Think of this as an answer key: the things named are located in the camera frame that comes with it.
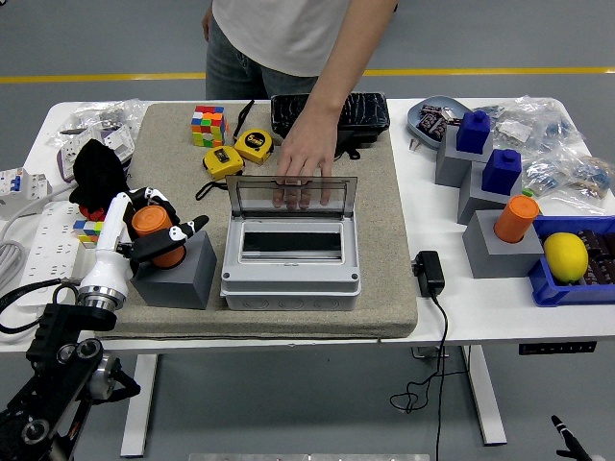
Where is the black cloth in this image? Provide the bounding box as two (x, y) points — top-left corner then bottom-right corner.
(68, 138), (134, 215)

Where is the dark components pile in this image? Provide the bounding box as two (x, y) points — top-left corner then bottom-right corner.
(576, 229), (615, 288)

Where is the white power strip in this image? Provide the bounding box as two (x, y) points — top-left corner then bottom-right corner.
(13, 201), (97, 308)

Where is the yellow tape measure black strap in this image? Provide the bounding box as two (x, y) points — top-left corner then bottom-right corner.
(195, 145), (246, 202)

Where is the blue plastic bin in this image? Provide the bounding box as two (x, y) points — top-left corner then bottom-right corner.
(527, 214), (615, 307)

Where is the dark patterned component packet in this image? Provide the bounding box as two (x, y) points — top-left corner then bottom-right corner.
(416, 113), (449, 143)

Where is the person's left hand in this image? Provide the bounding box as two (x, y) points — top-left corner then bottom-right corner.
(272, 119), (337, 211)

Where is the grey junction box clear lid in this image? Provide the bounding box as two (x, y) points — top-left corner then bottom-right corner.
(219, 175), (362, 312)

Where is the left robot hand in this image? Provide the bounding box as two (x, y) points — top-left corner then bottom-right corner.
(78, 185), (211, 302)

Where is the white purple-edged socket panel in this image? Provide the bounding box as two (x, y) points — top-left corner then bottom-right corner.
(57, 138), (90, 183)

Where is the black adapter cord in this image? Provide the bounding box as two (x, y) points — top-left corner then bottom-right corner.
(388, 291), (475, 461)

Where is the blue-grey dish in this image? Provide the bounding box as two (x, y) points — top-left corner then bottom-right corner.
(406, 95), (475, 151)

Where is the grey-brown mat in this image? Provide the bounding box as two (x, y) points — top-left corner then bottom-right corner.
(84, 102), (419, 341)

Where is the white table leg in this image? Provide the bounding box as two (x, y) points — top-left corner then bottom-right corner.
(119, 353), (160, 458)
(460, 344), (508, 447)

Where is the person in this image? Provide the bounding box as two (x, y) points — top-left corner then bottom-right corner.
(201, 0), (400, 102)

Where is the yellow tape measure round label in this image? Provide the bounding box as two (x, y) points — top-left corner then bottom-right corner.
(233, 128), (276, 167)

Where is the blue block with knob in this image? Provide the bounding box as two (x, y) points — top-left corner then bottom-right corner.
(455, 109), (492, 156)
(481, 148), (524, 197)

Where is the large colourful puzzle cube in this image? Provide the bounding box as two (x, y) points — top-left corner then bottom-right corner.
(190, 105), (230, 149)

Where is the black film-wrapped device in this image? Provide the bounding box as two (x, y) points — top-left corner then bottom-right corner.
(270, 91), (390, 162)

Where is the white circuit breaker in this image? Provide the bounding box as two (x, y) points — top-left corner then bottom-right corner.
(0, 166), (53, 204)

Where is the grey block holder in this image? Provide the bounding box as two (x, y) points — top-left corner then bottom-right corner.
(434, 123), (495, 188)
(456, 160), (524, 226)

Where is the orange cylinder battery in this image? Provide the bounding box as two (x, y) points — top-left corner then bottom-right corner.
(493, 194), (541, 244)
(132, 205), (186, 269)

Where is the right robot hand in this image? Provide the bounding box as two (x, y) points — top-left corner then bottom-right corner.
(551, 414), (602, 461)

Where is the clear bag of parts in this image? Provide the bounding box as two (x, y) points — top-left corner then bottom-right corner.
(566, 156), (615, 215)
(480, 94), (578, 162)
(57, 98), (148, 145)
(522, 143), (602, 199)

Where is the black power adapter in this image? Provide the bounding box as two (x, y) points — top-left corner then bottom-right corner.
(411, 250), (447, 299)

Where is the grey block with round hole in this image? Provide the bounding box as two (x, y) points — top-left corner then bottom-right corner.
(462, 209), (544, 279)
(129, 230), (218, 311)

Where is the small colourful puzzle cube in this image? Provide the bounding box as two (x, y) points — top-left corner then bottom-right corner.
(72, 218), (105, 250)

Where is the yellow lemon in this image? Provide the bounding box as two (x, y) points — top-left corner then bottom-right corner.
(543, 231), (590, 283)

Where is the black table control panel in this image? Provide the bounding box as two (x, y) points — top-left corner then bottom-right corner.
(518, 341), (599, 356)

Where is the white coiled cable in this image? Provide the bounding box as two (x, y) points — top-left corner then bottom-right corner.
(0, 239), (28, 292)

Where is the white switch panel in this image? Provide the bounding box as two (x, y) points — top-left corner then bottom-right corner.
(98, 122), (135, 167)

